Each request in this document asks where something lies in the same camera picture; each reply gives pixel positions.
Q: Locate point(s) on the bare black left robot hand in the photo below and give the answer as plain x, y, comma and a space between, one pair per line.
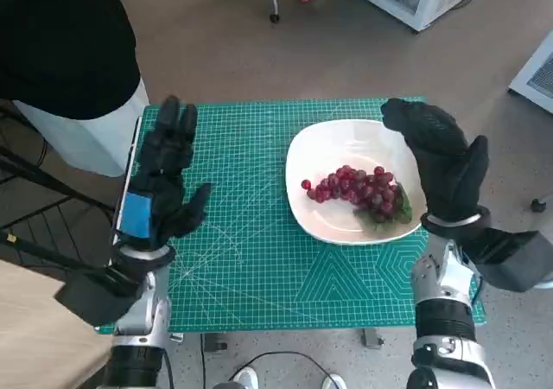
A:
168, 190

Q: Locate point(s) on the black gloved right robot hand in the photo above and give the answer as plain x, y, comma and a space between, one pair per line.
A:
445, 160

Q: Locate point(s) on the red toy grape bunch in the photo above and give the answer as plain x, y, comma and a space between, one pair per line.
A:
363, 190

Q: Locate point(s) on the white square plate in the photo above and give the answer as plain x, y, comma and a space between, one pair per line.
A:
328, 147

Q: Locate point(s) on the black floor caster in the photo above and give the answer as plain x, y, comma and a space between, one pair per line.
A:
538, 205

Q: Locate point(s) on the green cutting mat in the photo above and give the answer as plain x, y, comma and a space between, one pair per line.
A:
259, 268

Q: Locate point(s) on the small white mesh cabinet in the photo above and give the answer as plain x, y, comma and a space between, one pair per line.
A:
538, 78

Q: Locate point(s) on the black metal rack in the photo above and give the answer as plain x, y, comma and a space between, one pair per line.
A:
39, 216

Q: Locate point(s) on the light wooden table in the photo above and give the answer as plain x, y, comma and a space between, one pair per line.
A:
30, 337

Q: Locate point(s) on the white shoe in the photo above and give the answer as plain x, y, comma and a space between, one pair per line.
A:
246, 378
333, 382

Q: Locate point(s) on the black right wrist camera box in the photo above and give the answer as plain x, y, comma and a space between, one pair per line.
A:
514, 259

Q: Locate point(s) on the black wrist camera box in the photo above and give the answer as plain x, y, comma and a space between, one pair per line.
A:
93, 296
514, 259

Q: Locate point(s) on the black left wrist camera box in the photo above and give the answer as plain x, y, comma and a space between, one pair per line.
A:
93, 296

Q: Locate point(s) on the grey table bracket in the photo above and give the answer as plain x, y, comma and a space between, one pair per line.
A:
372, 337
214, 342

